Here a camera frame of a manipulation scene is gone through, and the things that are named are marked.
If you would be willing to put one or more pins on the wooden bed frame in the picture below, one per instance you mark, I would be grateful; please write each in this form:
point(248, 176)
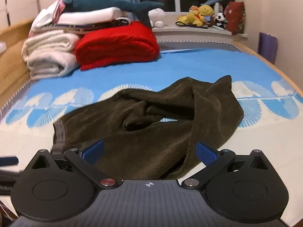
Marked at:
point(11, 37)

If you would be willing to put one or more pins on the red cushion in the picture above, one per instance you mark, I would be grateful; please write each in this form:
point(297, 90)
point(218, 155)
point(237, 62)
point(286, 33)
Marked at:
point(234, 16)

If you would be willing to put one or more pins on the blue shark plush toy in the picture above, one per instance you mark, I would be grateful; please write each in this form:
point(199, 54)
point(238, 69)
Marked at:
point(94, 4)

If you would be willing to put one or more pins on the blue white patterned bed sheet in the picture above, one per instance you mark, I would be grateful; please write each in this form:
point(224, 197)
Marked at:
point(189, 63)

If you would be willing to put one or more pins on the white plush toy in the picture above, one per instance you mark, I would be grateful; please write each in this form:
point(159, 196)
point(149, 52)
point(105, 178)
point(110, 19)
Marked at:
point(157, 16)

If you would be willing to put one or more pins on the yellow round-head plush toy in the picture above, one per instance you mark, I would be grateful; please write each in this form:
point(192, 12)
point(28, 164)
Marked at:
point(206, 10)

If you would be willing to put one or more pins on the yellow lying plush toy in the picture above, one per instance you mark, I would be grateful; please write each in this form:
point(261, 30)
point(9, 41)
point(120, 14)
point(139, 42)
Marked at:
point(190, 19)

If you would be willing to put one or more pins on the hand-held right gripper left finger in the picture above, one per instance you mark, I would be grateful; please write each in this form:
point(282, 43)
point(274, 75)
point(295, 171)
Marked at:
point(92, 151)

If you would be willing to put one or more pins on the white fluffy folded blanket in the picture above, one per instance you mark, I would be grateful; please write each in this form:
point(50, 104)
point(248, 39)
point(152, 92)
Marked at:
point(47, 52)

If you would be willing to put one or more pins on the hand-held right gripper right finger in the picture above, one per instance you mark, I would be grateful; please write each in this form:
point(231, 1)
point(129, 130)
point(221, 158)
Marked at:
point(206, 153)

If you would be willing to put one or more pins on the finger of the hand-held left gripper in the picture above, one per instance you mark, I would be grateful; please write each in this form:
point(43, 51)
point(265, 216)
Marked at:
point(8, 160)

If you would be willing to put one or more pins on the pink white folded cloth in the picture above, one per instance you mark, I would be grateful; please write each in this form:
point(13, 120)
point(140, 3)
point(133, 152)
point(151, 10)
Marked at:
point(47, 16)

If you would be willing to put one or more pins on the red folded blanket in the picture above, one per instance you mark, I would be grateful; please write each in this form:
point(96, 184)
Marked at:
point(118, 45)

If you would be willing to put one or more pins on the purple board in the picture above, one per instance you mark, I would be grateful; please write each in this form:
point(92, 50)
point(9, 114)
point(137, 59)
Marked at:
point(267, 47)

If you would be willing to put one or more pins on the panda plush toy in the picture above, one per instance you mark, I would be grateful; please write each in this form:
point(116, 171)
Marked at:
point(220, 20)

